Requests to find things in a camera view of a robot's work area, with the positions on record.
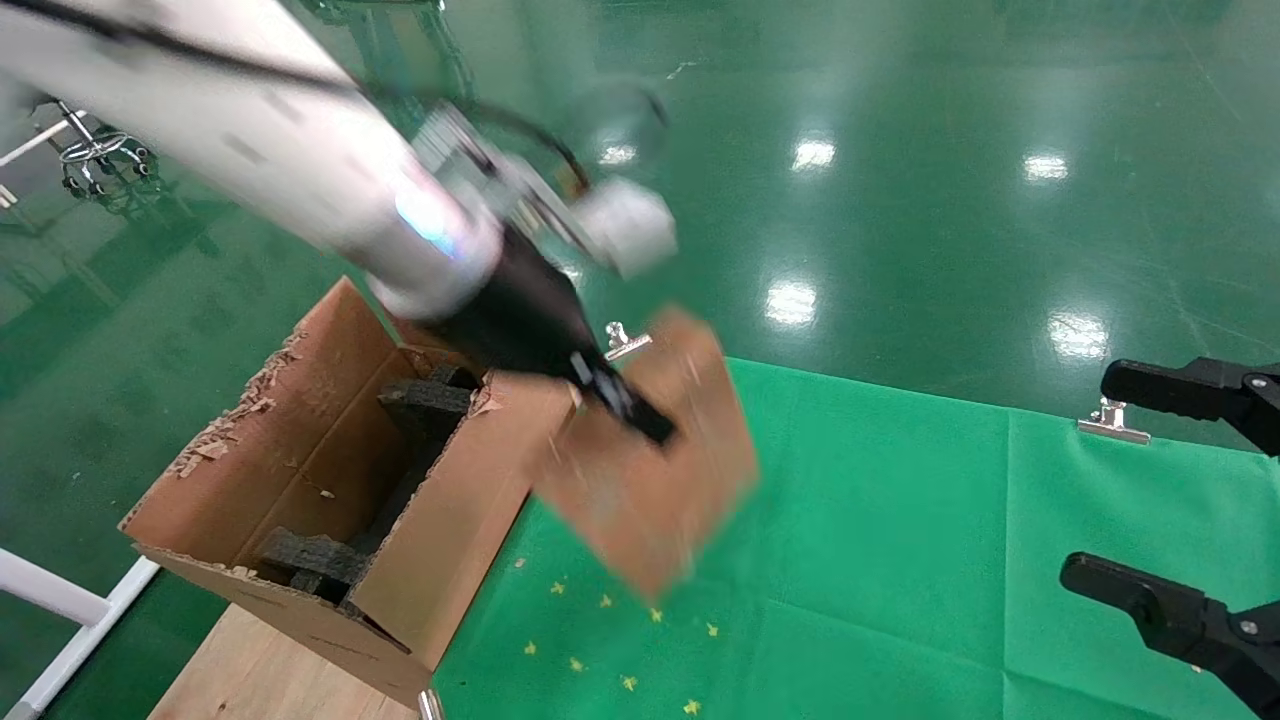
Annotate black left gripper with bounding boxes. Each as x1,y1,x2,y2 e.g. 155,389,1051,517
420,225,679,446

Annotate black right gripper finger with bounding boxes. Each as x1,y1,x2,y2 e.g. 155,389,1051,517
1060,552,1280,717
1102,357,1280,456

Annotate small taped cardboard box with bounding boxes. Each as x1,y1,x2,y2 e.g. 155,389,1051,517
530,305,761,601

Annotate large open cardboard carton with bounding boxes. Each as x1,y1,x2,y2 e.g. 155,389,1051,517
118,277,581,711

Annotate black foam block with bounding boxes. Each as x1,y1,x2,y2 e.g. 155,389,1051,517
258,528,373,603
377,362,483,446

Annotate green table cloth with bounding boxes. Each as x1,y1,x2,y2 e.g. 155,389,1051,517
430,355,1280,720

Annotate black seat rolling stool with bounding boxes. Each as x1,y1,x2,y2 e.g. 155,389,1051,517
55,100,156,201

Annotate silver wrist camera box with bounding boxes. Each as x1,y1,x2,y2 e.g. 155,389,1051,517
580,178,679,279

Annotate silver camera mounting bracket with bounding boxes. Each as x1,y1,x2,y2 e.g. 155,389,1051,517
410,105,601,251

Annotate white table leg frame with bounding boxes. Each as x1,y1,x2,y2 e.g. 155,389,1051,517
0,548,161,720

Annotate white pipe frame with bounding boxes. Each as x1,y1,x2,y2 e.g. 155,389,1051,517
0,120,81,211

